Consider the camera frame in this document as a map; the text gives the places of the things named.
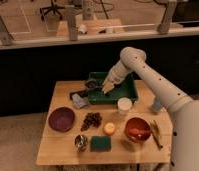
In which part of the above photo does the purple bowl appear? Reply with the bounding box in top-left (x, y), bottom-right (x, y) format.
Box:
top-left (48, 107), bottom-right (75, 132)

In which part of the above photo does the bunch of dark grapes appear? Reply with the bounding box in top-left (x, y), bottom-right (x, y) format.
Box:
top-left (80, 113), bottom-right (102, 131)

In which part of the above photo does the yellow round fruit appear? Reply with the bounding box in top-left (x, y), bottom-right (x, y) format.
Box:
top-left (103, 122), bottom-right (116, 135)

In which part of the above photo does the black dish brush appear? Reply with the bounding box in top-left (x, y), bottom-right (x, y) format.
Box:
top-left (85, 79), bottom-right (103, 91)

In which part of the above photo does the green plastic bin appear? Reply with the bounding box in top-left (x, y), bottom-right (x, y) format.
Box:
top-left (88, 74), bottom-right (138, 105)

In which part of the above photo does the wooden table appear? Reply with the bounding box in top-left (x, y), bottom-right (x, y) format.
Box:
top-left (36, 80), bottom-right (172, 165)

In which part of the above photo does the black office chair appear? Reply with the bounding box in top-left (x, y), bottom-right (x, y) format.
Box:
top-left (39, 0), bottom-right (63, 21)

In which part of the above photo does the red bowl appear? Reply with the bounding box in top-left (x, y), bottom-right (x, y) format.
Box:
top-left (124, 117), bottom-right (152, 143)

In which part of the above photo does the orange carrot toy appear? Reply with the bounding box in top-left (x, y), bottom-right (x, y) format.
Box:
top-left (128, 128), bottom-right (152, 136)

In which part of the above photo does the small metal cup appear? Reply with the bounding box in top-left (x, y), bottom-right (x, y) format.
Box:
top-left (74, 135), bottom-right (88, 151)

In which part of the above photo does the green sponge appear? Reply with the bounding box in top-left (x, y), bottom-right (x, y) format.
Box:
top-left (90, 136), bottom-right (111, 152)

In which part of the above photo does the grey crumpled cloth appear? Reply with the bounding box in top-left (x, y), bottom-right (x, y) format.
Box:
top-left (72, 94), bottom-right (88, 109)

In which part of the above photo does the wooden spoon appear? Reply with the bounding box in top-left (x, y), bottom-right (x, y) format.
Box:
top-left (150, 120), bottom-right (163, 150)

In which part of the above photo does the white cup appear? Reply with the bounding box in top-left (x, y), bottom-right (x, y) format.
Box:
top-left (117, 97), bottom-right (132, 115)

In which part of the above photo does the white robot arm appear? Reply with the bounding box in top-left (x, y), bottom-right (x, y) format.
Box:
top-left (102, 47), bottom-right (199, 171)

